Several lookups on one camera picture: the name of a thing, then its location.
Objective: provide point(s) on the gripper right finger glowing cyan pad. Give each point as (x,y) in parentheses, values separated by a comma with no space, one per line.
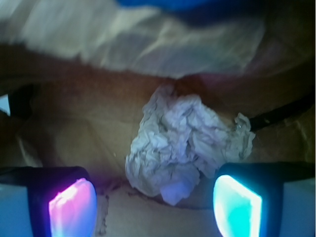
(276,199)

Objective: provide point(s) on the gripper left finger glowing pink pad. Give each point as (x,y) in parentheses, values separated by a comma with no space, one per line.
(47,202)

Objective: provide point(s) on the blue tape top edge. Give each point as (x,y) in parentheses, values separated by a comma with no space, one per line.
(182,7)

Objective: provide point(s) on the white paper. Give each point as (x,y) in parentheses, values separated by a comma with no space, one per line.
(179,140)

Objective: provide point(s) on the black tape top left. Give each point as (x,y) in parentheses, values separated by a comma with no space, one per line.
(279,114)

